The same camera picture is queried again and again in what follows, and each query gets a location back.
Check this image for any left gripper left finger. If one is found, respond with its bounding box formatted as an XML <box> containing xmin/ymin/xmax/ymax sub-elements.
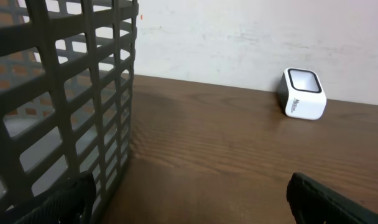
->
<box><xmin>11</xmin><ymin>171</ymin><xmax>96</xmax><ymax>224</ymax></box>

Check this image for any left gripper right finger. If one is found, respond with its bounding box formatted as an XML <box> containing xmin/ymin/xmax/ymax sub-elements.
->
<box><xmin>286</xmin><ymin>172</ymin><xmax>378</xmax><ymax>224</ymax></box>

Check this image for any white barcode scanner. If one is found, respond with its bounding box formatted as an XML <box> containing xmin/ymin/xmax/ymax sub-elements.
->
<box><xmin>277</xmin><ymin>68</ymin><xmax>327</xmax><ymax>120</ymax></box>

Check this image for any grey plastic basket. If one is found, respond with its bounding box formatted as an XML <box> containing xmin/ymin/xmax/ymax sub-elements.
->
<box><xmin>0</xmin><ymin>0</ymin><xmax>139</xmax><ymax>223</ymax></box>

